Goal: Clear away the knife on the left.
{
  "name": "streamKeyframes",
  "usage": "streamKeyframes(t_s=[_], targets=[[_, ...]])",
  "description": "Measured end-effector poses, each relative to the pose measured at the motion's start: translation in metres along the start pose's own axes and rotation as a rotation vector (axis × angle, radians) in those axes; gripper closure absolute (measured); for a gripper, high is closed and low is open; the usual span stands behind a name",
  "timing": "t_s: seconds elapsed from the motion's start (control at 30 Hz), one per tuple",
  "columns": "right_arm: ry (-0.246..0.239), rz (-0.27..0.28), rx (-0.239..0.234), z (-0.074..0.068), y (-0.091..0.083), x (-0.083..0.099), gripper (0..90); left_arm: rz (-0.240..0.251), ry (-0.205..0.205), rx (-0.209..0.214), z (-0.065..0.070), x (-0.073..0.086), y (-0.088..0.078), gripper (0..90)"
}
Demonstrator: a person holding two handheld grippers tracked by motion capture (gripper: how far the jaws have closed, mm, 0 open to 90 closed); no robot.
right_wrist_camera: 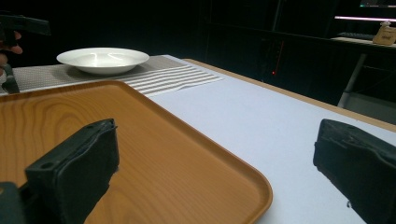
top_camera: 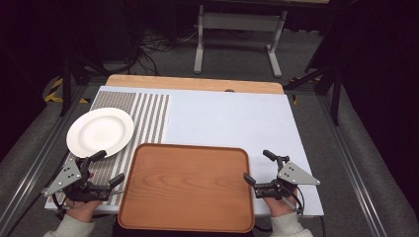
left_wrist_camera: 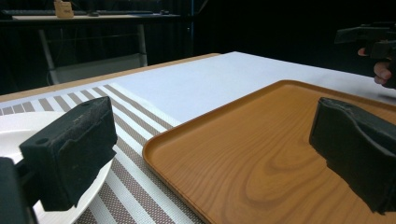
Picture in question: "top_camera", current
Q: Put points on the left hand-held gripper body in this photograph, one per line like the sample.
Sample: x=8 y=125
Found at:
x=64 y=176

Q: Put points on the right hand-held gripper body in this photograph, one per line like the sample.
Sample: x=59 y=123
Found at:
x=291 y=176

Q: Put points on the white plate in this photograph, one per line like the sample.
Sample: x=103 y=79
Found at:
x=99 y=131

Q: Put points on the brown wooden tray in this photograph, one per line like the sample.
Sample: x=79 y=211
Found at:
x=186 y=187

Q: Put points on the person's right hand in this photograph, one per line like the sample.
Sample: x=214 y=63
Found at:
x=278 y=207

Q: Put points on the person's left hand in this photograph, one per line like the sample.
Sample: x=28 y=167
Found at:
x=82 y=209

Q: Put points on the white board sheet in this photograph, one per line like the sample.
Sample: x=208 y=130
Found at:
x=230 y=121

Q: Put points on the grey striped placemat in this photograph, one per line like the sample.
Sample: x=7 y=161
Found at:
x=148 y=115

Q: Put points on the yellow black hazard tape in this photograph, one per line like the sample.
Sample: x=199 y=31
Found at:
x=294 y=95
x=54 y=90

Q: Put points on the black metal stand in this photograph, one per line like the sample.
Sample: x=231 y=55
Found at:
x=67 y=82
x=334 y=95

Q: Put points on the grey metal floor rail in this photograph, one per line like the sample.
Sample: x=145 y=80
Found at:
x=36 y=164
x=355 y=171

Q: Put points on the white metal desk frame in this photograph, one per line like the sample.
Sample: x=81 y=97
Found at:
x=238 y=22

